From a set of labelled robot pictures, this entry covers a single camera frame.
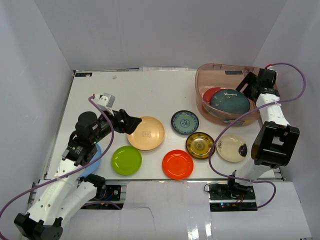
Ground cream plate with black mark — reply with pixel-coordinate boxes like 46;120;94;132
216;134;248;163

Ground dark teal blue plate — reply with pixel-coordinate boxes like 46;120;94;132
209;89;250;115

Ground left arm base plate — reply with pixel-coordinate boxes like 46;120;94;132
94;185;122;201

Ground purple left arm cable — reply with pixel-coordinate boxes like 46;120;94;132
0;93;121;233

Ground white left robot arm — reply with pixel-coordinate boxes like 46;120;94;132
14;109;142;240

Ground white paper sheets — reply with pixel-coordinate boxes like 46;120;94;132
139;67;189;72

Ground lime green plate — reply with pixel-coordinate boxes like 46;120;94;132
111;145;143;176

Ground pink translucent plastic bin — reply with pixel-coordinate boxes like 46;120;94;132
195;63;261;125

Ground light blue plate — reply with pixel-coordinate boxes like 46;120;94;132
79;144;102;178

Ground orange plate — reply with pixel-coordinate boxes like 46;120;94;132
162;149;194;180

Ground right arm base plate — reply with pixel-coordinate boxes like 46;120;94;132
203;182;256;200

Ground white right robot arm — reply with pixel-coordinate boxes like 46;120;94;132
225;68;300;200

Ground black label sticker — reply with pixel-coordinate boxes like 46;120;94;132
74;72;92;78

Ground beige bear plate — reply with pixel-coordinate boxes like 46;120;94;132
127;116;165;151

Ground yellow brown patterned plate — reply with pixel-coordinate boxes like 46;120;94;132
185;132;215;160

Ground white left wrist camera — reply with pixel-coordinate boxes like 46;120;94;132
97;93;116;113

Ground red plate with teal flower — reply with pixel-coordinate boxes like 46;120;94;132
202;87;225;104

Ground blue white patterned plate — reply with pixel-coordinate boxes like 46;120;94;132
170;110;200;135

